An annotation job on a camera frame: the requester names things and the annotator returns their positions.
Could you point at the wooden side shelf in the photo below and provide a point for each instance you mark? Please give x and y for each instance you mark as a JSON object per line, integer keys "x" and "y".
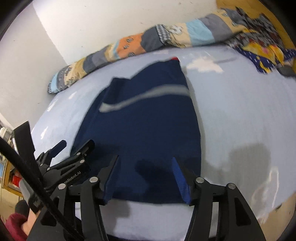
{"x": 7, "y": 169}

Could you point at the light blue cloud bedsheet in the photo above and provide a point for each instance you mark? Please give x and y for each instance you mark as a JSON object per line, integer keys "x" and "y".
{"x": 246, "y": 120}

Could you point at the person left forearm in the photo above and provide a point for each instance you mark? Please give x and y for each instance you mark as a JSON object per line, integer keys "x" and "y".
{"x": 28, "y": 225}

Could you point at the dark grey mesh object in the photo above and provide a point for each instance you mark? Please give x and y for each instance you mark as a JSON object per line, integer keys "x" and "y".
{"x": 286, "y": 71}

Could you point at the navy blue work jacket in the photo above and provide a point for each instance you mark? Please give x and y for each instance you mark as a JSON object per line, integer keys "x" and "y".
{"x": 150, "y": 123}

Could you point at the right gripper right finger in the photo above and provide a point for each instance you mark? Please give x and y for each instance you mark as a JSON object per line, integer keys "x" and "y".
{"x": 220, "y": 212}

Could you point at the red bag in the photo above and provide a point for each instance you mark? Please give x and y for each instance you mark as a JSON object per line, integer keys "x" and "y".
{"x": 16, "y": 180}

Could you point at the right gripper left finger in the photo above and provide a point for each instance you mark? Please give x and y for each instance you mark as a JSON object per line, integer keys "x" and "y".
{"x": 73, "y": 212}

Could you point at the patchwork rolled quilt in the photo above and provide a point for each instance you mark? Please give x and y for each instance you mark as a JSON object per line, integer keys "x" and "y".
{"x": 216, "y": 27}

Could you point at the dark patterned yellow blanket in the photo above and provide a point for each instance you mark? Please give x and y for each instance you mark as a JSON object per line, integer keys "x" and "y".
{"x": 259, "y": 42}

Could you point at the red sleeve clothing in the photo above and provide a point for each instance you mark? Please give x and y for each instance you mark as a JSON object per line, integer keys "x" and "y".
{"x": 14, "y": 226}

